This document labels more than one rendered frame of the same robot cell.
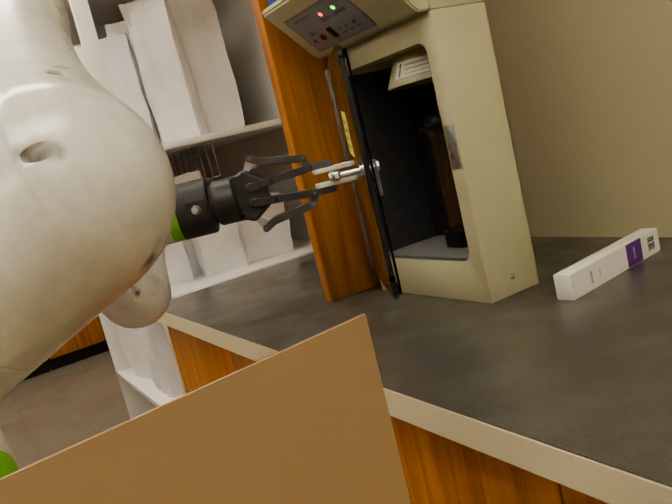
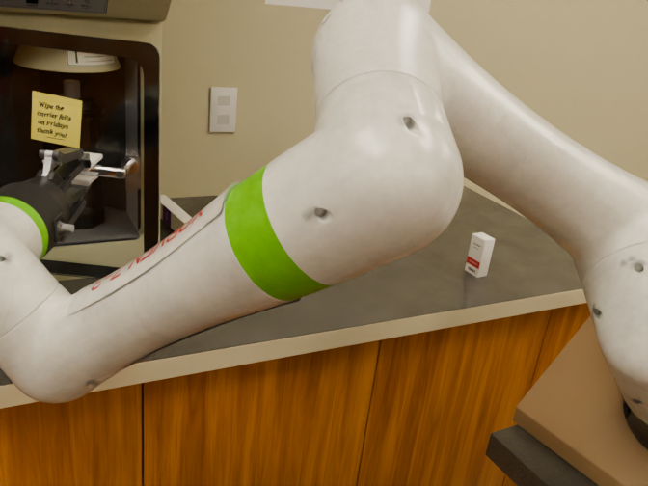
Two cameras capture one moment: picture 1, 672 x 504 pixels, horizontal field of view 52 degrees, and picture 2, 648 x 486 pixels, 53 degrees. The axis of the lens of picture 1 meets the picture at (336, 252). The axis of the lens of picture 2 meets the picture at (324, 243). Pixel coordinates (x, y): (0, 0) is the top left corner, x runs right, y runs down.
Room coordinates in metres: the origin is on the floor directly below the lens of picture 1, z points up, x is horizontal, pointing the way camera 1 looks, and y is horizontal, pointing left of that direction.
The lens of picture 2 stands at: (0.77, 0.91, 1.52)
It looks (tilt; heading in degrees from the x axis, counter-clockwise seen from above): 23 degrees down; 270
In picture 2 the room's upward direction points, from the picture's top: 7 degrees clockwise
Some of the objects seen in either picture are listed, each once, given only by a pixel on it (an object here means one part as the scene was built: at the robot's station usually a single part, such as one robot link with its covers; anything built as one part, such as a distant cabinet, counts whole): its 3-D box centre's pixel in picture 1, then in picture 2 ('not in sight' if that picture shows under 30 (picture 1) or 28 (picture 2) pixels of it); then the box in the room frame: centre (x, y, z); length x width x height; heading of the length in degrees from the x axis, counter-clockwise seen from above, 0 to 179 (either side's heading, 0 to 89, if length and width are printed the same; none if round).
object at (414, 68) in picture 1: (433, 63); not in sight; (1.25, -0.25, 1.34); 0.18 x 0.18 x 0.05
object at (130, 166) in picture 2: (344, 172); (102, 167); (1.12, -0.04, 1.20); 0.10 x 0.05 x 0.03; 1
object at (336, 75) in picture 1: (359, 172); (63, 163); (1.19, -0.07, 1.19); 0.30 x 0.01 x 0.40; 1
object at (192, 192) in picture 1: (197, 208); (23, 224); (1.13, 0.20, 1.20); 0.12 x 0.06 x 0.09; 2
